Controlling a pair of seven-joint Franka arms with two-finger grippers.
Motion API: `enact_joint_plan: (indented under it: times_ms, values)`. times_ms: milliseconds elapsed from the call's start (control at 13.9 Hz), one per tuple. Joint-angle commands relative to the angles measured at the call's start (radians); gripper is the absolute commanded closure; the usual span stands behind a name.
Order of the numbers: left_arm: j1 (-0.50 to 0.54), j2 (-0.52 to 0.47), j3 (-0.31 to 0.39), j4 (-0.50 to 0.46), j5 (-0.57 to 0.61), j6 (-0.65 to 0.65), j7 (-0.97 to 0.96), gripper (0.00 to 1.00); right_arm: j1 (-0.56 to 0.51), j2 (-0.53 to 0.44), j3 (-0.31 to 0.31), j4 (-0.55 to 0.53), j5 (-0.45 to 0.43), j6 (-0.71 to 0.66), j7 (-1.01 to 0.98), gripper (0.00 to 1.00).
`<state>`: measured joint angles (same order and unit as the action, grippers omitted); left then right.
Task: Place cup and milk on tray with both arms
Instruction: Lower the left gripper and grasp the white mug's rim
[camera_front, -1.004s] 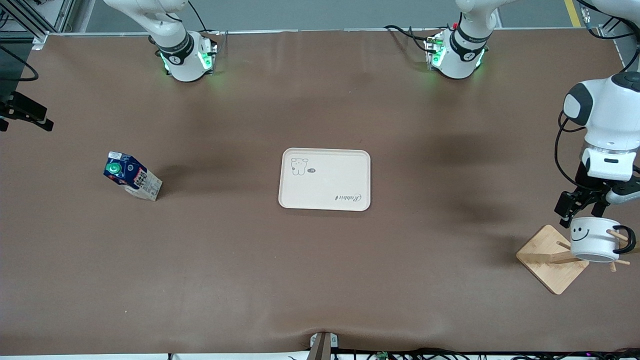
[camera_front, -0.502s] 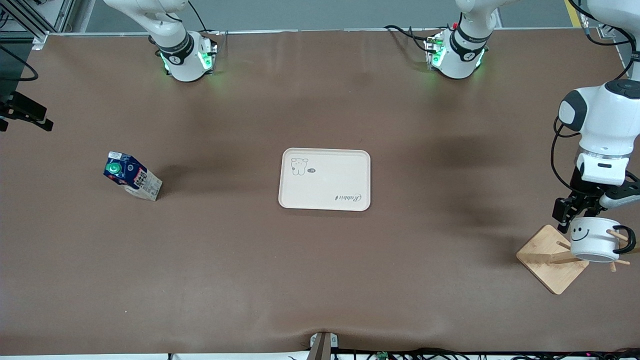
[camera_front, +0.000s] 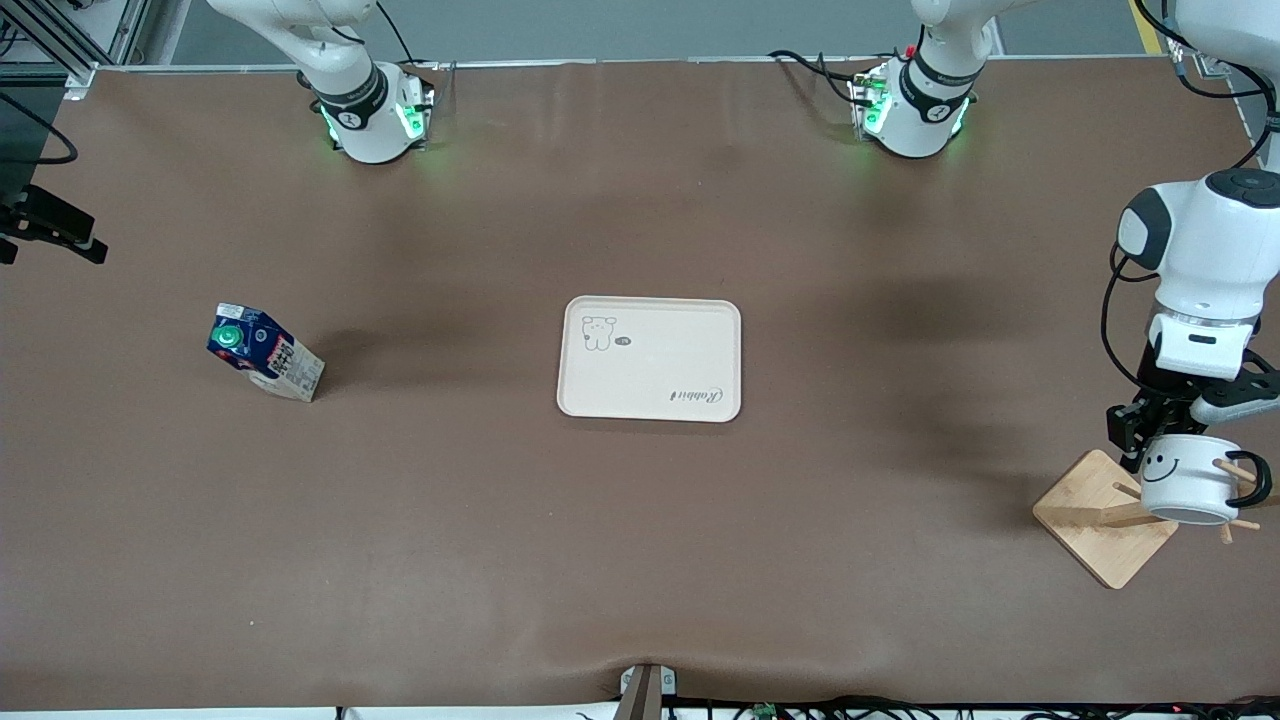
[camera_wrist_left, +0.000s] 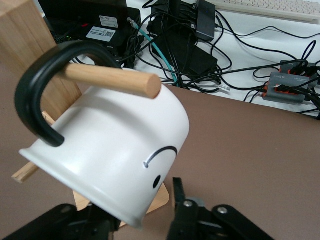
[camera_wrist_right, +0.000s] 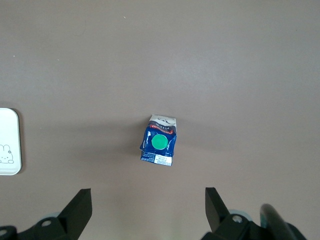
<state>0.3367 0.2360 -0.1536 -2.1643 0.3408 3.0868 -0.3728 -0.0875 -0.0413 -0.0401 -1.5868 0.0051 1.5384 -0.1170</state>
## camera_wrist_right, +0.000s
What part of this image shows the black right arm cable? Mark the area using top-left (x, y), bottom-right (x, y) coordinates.
top-left (259, 203), bottom-right (301, 240)

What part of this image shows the brown table cover mat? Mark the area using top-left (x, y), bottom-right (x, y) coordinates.
top-left (0, 0), bottom-right (320, 240)

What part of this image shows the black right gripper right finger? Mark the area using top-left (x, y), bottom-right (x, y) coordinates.
top-left (202, 186), bottom-right (266, 240)

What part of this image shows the cream rabbit print tray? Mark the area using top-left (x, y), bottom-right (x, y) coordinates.
top-left (0, 107), bottom-right (23, 176)

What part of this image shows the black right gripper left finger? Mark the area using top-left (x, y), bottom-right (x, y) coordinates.
top-left (17, 188), bottom-right (93, 240)

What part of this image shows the blue white milk carton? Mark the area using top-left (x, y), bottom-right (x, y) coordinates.
top-left (139, 114), bottom-right (178, 167)

